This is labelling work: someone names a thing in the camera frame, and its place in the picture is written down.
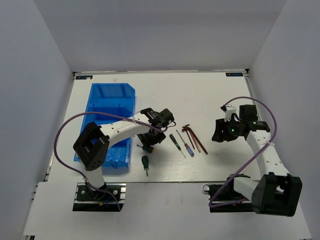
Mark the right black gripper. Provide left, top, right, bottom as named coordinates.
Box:
left=211, top=116, right=244, bottom=143

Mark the slim black green screwdriver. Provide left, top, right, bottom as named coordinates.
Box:
left=169, top=134, right=181, bottom=151

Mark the stubby dark green screwdriver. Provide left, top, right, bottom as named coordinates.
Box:
left=141, top=155, right=150, bottom=177

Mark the blue handled precision screwdriver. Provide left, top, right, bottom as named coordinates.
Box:
left=176, top=130, right=195, bottom=158

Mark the stubby green screwdriver orange tip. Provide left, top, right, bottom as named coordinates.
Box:
left=136, top=144, right=155, bottom=154

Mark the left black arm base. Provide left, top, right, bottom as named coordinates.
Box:
left=72, top=183, right=126, bottom=212

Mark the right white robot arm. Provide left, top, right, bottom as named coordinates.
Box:
left=209, top=104, right=303, bottom=217

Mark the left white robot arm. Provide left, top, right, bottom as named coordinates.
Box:
left=73, top=108, right=175, bottom=200

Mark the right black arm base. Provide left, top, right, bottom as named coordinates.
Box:
left=202, top=183, right=254, bottom=213

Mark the blue plastic divided bin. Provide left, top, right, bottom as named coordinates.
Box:
left=73, top=83, right=137, bottom=171

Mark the right table corner label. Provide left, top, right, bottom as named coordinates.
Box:
left=225, top=72, right=244, bottom=77

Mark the table corner label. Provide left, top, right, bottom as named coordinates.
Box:
left=75, top=75, right=93, bottom=80
left=225, top=72, right=244, bottom=77

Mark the left table corner label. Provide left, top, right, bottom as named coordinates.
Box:
left=75, top=75, right=93, bottom=80

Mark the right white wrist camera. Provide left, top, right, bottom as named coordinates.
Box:
left=220, top=104, right=237, bottom=122

